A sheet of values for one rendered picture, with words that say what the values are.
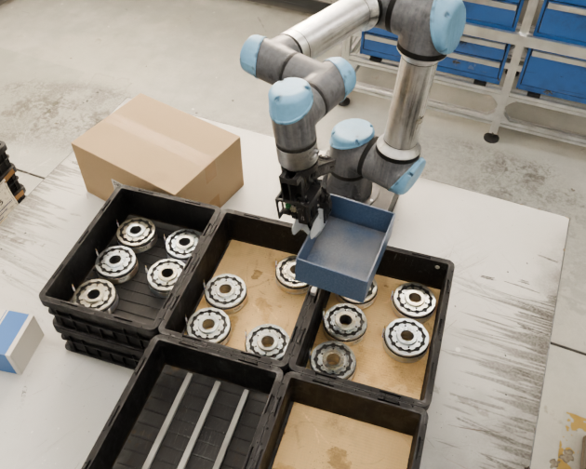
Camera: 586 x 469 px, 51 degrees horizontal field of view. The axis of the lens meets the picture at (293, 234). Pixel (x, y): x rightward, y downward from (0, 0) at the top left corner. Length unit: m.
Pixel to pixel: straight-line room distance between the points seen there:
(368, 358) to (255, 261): 0.39
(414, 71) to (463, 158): 1.84
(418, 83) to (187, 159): 0.70
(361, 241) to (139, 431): 0.62
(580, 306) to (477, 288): 1.06
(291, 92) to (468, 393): 0.89
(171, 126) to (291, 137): 0.91
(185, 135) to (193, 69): 1.97
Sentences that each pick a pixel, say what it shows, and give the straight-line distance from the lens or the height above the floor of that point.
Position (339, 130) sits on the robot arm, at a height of 1.03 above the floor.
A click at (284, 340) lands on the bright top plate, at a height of 0.86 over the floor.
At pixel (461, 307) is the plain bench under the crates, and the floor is 0.70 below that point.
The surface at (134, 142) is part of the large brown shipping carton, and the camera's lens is 1.89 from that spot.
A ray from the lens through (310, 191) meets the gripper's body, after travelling 1.17.
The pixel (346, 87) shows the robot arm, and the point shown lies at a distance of 1.13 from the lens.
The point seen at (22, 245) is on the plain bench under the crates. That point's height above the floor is 0.70.
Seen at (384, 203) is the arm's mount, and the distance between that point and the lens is 1.81.
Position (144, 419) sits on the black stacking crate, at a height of 0.83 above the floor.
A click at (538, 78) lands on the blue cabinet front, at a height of 0.40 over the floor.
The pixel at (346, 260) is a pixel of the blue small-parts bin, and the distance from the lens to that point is 1.31.
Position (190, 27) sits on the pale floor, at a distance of 4.26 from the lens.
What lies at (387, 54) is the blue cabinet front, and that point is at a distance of 3.31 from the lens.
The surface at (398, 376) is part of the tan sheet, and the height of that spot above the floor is 0.83.
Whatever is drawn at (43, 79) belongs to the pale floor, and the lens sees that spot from 3.98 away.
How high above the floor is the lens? 2.07
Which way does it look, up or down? 48 degrees down
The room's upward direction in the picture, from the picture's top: straight up
